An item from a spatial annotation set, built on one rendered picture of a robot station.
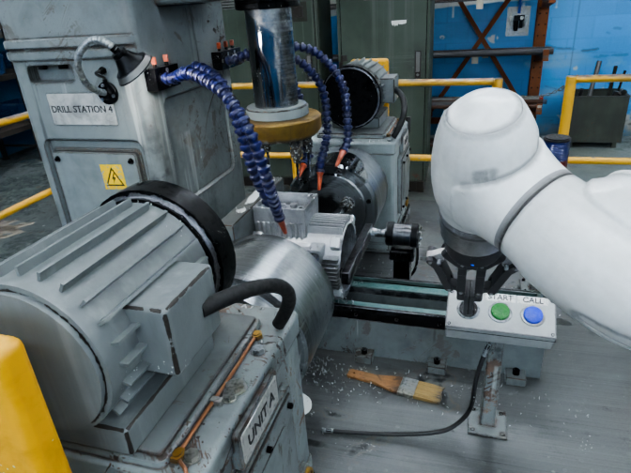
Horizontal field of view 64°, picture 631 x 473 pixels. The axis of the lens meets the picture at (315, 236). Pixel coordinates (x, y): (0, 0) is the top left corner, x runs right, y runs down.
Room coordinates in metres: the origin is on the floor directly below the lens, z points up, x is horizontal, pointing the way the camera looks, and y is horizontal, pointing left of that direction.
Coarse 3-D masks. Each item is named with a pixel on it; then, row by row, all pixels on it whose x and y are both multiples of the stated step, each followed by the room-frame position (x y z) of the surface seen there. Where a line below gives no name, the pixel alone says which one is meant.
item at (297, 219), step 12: (288, 192) 1.11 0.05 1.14; (300, 192) 1.11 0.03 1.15; (288, 204) 1.12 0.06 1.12; (300, 204) 1.11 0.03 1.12; (312, 204) 1.05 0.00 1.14; (264, 216) 1.03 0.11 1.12; (288, 216) 1.01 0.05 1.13; (300, 216) 1.00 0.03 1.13; (312, 216) 1.05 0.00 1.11; (264, 228) 1.03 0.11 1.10; (276, 228) 1.02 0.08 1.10; (288, 228) 1.01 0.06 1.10; (300, 228) 1.00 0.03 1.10
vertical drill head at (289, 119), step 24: (264, 24) 1.02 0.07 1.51; (288, 24) 1.04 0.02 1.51; (264, 48) 1.02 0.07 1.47; (288, 48) 1.04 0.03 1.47; (264, 72) 1.03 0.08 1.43; (288, 72) 1.04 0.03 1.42; (264, 96) 1.03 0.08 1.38; (288, 96) 1.03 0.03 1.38; (264, 120) 1.01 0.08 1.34; (288, 120) 1.01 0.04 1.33; (312, 120) 1.01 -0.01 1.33; (264, 144) 0.99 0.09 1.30; (312, 144) 1.08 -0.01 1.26
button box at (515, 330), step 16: (448, 304) 0.72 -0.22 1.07; (480, 304) 0.71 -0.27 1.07; (512, 304) 0.70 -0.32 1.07; (528, 304) 0.70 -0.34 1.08; (544, 304) 0.69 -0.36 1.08; (448, 320) 0.70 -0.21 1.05; (464, 320) 0.70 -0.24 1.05; (480, 320) 0.69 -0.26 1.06; (496, 320) 0.68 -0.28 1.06; (512, 320) 0.68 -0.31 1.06; (544, 320) 0.67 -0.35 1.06; (448, 336) 0.72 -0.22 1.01; (464, 336) 0.70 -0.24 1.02; (480, 336) 0.69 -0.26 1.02; (496, 336) 0.68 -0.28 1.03; (512, 336) 0.67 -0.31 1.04; (528, 336) 0.65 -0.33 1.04; (544, 336) 0.65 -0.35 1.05
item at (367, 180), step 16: (352, 160) 1.30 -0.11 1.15; (368, 160) 1.35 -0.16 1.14; (304, 176) 1.28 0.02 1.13; (336, 176) 1.24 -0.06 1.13; (352, 176) 1.23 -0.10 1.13; (368, 176) 1.26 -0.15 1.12; (384, 176) 1.36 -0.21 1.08; (304, 192) 1.27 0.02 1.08; (320, 192) 1.26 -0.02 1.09; (336, 192) 1.24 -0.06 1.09; (352, 192) 1.23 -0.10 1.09; (368, 192) 1.22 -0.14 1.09; (384, 192) 1.33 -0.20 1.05; (320, 208) 1.26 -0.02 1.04; (336, 208) 1.25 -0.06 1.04; (352, 208) 1.22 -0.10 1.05; (368, 208) 1.22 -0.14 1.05
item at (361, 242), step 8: (368, 224) 1.16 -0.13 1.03; (368, 232) 1.11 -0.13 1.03; (360, 240) 1.07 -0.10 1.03; (368, 240) 1.11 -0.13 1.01; (360, 248) 1.03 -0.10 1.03; (352, 256) 0.99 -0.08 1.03; (360, 256) 1.02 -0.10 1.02; (352, 264) 0.96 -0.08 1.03; (344, 272) 0.93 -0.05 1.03; (352, 272) 0.95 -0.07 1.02; (344, 280) 0.92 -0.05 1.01
